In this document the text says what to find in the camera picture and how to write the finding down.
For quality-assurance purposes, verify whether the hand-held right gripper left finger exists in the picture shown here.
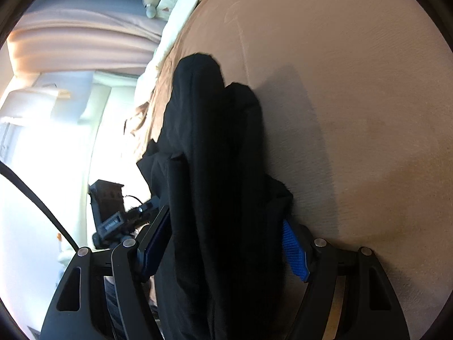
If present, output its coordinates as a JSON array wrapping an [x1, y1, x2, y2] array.
[[40, 205, 172, 340]]

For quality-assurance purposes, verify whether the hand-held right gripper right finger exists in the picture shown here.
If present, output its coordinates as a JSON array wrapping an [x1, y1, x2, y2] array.
[[282, 220, 411, 340]]

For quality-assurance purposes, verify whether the black shirt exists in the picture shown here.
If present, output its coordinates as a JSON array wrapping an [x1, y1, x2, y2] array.
[[136, 52, 294, 340]]

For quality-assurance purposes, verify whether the orange blanket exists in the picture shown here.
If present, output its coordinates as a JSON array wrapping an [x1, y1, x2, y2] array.
[[125, 0, 453, 340]]

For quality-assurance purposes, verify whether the beige curtain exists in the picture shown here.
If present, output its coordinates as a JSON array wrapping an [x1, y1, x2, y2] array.
[[7, 0, 167, 77]]

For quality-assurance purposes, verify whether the pale green printed quilt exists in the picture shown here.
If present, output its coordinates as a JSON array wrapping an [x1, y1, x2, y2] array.
[[134, 0, 217, 109]]

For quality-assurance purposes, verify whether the thick black cable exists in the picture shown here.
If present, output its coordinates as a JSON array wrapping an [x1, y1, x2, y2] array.
[[0, 161, 80, 253]]

